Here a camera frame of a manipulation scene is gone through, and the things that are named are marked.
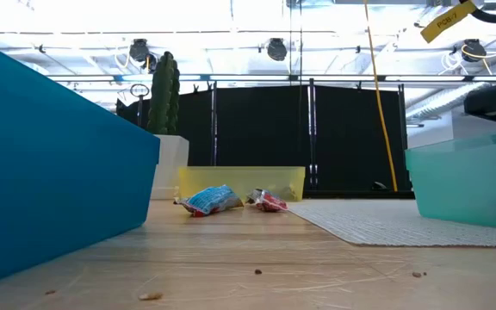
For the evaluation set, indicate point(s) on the black ceiling lamp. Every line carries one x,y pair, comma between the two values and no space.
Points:
139,49
277,49
474,49

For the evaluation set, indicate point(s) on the teal translucent plastic bin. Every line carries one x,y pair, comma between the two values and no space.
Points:
467,189

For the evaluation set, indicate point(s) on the black computer mouse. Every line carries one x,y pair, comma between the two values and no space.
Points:
379,186

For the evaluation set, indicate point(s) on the black partition screen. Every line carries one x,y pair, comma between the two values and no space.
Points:
351,138

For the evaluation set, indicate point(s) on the grey woven mat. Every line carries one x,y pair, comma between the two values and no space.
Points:
381,224

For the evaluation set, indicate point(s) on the yellow translucent plastic bin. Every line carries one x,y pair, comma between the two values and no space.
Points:
239,176

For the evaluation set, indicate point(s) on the green cactus plant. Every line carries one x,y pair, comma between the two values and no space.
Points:
162,94

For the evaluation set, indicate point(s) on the tan crumb flake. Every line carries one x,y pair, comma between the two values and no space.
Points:
151,296

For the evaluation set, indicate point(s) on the dark blue plastic bin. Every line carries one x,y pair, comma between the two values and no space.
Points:
58,172

